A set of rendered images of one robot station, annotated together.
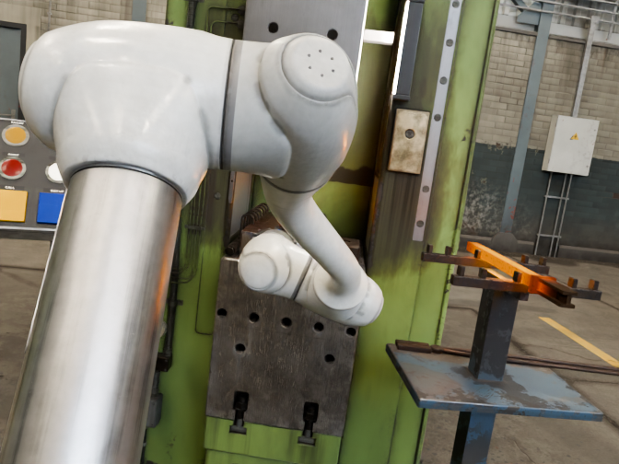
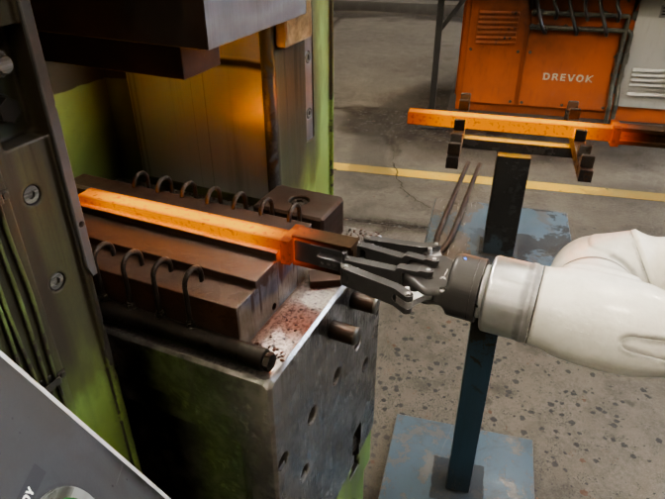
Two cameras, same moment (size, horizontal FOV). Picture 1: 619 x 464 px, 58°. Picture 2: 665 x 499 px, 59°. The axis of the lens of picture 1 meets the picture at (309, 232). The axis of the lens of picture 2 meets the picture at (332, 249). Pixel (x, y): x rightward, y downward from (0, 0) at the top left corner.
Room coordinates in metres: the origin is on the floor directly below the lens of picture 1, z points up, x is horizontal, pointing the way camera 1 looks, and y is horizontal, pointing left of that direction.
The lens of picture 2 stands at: (1.16, 0.65, 1.40)
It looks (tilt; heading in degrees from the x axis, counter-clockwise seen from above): 31 degrees down; 291
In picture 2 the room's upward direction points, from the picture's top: straight up
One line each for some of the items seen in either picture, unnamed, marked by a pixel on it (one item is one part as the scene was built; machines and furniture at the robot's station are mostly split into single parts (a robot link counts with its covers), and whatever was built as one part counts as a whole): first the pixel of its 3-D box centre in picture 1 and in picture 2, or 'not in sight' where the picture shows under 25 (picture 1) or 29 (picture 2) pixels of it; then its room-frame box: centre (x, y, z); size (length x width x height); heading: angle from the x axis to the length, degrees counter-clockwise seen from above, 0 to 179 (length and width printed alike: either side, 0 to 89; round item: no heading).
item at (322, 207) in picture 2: (343, 252); (299, 218); (1.50, -0.10, 0.95); 0.12 x 0.08 x 0.06; 177
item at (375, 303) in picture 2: not in sight; (364, 302); (1.37, -0.03, 0.87); 0.04 x 0.03 x 0.03; 177
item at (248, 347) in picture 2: (243, 237); (134, 318); (1.60, 0.19, 0.93); 0.40 x 0.03 x 0.03; 177
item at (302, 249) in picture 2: not in sight; (320, 254); (1.40, 0.07, 1.00); 0.07 x 0.01 x 0.03; 177
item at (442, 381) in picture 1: (484, 378); (497, 250); (1.21, -0.44, 0.75); 0.40 x 0.30 x 0.02; 96
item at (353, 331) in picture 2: not in sight; (344, 333); (1.37, 0.05, 0.87); 0.04 x 0.03 x 0.03; 177
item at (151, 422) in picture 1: (145, 408); not in sight; (1.59, 0.43, 0.36); 0.09 x 0.07 x 0.12; 87
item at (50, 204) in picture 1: (55, 209); not in sight; (1.28, 0.60, 1.01); 0.07 x 0.05 x 0.07; 112
